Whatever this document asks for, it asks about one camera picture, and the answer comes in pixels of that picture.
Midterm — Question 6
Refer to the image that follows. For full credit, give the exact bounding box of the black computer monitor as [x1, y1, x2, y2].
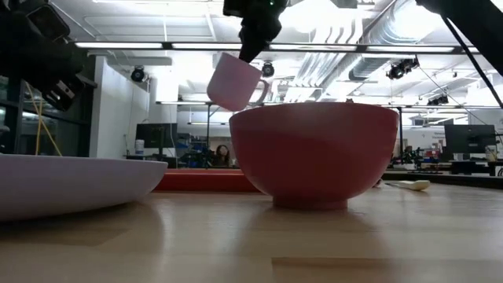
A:
[444, 124, 497, 155]
[136, 123, 178, 149]

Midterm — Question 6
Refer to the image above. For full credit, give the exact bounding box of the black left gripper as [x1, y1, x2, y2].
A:
[0, 23, 88, 112]

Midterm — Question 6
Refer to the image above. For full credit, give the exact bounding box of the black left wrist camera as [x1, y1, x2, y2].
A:
[25, 2, 72, 41]

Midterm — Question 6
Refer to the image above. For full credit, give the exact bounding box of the black metal table frame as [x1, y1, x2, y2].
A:
[383, 171, 503, 190]

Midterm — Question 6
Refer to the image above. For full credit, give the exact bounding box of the silver air duct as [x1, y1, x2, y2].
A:
[347, 0, 447, 82]

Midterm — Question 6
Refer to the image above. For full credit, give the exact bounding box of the pink plastic bowl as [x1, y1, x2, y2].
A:
[229, 101, 399, 211]

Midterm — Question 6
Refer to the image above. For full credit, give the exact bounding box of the lilac plastic mug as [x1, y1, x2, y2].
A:
[207, 52, 270, 112]

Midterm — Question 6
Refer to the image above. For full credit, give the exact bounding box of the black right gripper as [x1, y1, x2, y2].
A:
[222, 0, 290, 64]

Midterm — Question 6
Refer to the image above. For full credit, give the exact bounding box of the black ceiling spotlight cluster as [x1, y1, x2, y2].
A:
[385, 57, 420, 81]

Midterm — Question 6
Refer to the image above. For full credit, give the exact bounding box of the lilac plastic plate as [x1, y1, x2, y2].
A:
[0, 153, 169, 223]

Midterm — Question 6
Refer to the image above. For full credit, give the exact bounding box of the person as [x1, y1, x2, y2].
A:
[214, 144, 233, 168]

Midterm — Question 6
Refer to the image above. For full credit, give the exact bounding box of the ceiling light bar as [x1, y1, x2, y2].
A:
[73, 41, 481, 54]

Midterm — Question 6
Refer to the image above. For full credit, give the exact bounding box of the knife with cream handle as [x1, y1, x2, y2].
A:
[387, 179, 431, 192]

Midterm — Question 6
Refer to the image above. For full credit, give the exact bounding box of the yellow hanging cable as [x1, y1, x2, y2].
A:
[24, 81, 63, 157]

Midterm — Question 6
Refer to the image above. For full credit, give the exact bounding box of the red plastic tray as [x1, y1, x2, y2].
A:
[155, 168, 260, 193]

